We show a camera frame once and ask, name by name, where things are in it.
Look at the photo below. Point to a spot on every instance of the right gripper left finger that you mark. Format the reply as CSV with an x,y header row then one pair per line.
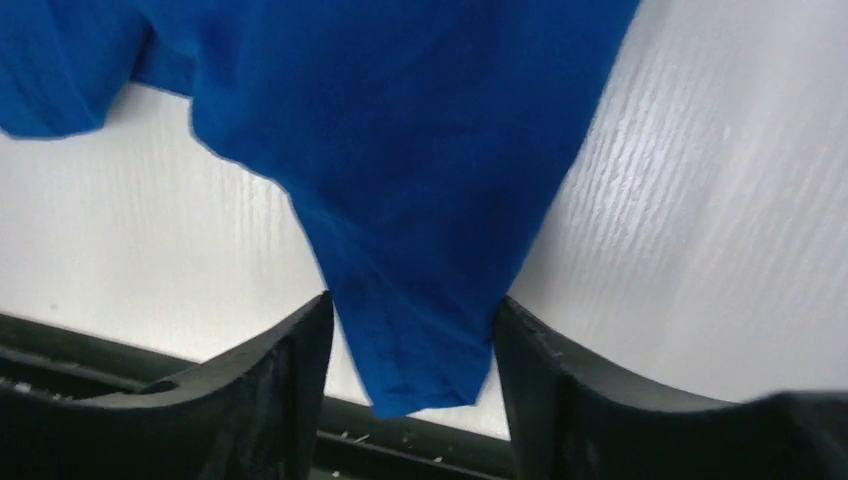
x,y
72,410

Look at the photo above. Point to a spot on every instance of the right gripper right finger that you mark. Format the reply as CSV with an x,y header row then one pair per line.
x,y
573,414

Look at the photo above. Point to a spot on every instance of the blue printed t-shirt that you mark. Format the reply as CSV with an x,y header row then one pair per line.
x,y
421,142

